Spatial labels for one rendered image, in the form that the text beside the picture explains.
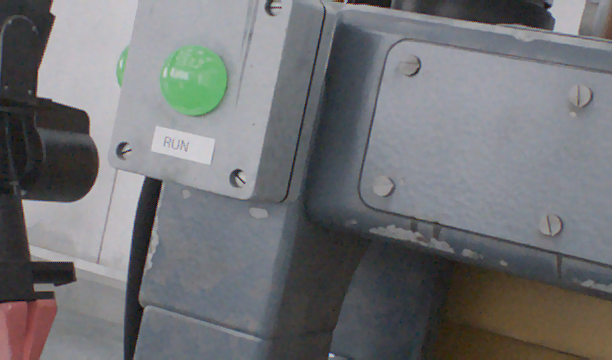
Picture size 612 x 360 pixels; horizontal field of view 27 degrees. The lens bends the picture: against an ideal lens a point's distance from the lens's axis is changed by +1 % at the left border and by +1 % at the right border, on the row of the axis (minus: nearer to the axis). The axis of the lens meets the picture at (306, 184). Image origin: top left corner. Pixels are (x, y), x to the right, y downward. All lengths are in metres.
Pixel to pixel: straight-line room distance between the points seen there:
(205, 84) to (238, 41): 0.02
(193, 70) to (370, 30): 0.09
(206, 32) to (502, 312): 0.32
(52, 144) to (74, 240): 6.10
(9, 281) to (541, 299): 0.33
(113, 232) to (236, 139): 6.32
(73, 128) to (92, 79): 6.06
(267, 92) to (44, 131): 0.39
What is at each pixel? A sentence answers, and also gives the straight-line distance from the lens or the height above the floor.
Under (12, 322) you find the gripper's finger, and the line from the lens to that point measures 0.82.
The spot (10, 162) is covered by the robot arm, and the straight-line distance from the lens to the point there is 0.86.
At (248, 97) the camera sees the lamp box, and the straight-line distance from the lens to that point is 0.52.
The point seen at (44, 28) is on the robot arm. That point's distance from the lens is 0.88.
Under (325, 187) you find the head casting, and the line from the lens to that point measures 0.56.
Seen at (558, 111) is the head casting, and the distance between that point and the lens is 0.53.
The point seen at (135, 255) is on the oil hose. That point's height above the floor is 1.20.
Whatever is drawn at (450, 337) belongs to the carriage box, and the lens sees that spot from 0.85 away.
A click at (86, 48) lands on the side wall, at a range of 7.02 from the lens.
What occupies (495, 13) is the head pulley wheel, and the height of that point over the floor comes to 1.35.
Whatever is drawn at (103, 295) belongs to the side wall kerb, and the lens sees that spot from 6.83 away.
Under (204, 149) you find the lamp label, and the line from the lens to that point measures 0.53.
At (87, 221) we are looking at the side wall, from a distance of 6.94.
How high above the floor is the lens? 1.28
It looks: 3 degrees down
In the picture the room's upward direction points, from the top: 12 degrees clockwise
